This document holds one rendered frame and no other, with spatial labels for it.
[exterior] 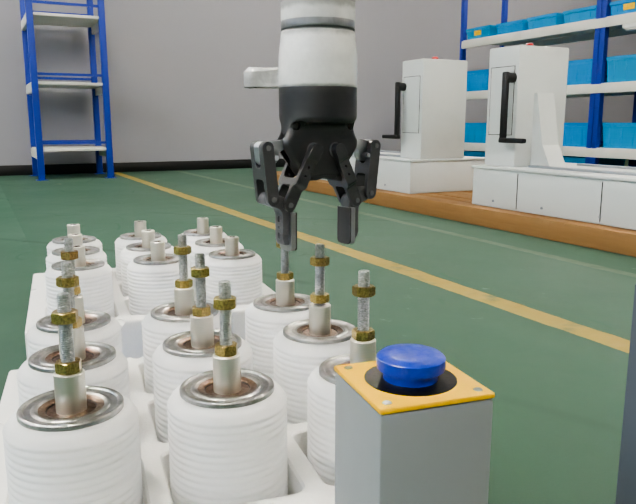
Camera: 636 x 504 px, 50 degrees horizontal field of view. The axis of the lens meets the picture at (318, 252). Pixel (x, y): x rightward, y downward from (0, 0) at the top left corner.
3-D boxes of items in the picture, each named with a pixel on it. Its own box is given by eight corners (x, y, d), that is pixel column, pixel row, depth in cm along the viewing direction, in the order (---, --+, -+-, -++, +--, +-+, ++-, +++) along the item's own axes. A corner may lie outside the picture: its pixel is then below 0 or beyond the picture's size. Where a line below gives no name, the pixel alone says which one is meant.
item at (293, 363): (361, 523, 67) (363, 350, 64) (266, 516, 68) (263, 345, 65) (367, 474, 76) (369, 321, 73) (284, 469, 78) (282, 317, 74)
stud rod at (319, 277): (315, 318, 68) (315, 245, 67) (314, 315, 69) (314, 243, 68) (325, 318, 68) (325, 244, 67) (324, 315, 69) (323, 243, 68)
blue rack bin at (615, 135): (639, 146, 597) (641, 122, 593) (679, 148, 564) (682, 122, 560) (600, 147, 575) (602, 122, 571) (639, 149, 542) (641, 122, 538)
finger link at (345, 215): (350, 208, 67) (349, 244, 68) (355, 207, 68) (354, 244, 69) (337, 205, 69) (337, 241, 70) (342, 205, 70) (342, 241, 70)
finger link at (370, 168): (373, 138, 67) (361, 196, 68) (387, 142, 68) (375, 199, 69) (357, 138, 70) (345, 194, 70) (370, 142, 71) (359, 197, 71)
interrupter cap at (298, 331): (353, 349, 65) (353, 342, 65) (276, 345, 66) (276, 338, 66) (359, 326, 72) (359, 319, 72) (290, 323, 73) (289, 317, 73)
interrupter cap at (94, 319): (124, 324, 73) (124, 318, 73) (57, 341, 67) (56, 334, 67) (89, 311, 78) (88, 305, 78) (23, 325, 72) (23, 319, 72)
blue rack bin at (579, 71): (598, 87, 630) (599, 64, 627) (633, 85, 597) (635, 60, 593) (558, 85, 609) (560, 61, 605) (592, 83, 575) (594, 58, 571)
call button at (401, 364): (424, 370, 42) (425, 339, 42) (457, 394, 38) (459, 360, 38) (365, 378, 41) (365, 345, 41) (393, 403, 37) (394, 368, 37)
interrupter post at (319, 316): (330, 339, 68) (330, 307, 67) (306, 338, 68) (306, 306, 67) (332, 332, 70) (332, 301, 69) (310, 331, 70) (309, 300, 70)
